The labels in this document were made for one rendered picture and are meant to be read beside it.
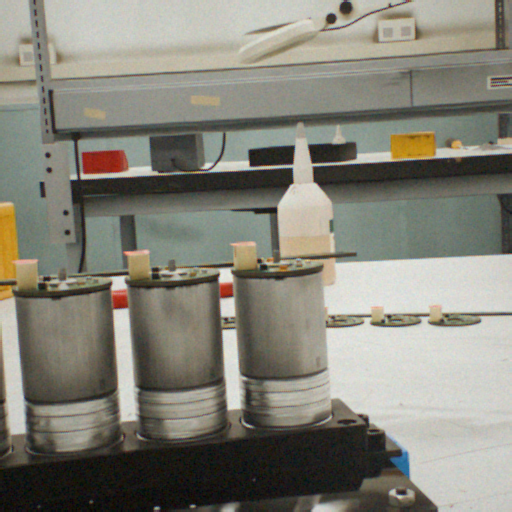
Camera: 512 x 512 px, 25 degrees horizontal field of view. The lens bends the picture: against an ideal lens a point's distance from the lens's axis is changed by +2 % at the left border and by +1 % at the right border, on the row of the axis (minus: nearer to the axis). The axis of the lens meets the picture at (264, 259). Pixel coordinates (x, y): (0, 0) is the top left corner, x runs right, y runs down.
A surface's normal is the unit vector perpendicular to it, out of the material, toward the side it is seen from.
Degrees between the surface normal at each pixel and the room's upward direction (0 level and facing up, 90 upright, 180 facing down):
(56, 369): 90
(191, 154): 90
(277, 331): 90
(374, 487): 0
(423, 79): 90
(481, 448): 0
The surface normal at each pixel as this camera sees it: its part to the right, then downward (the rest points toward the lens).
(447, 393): -0.06, -0.99
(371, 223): -0.09, 0.12
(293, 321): 0.31, 0.09
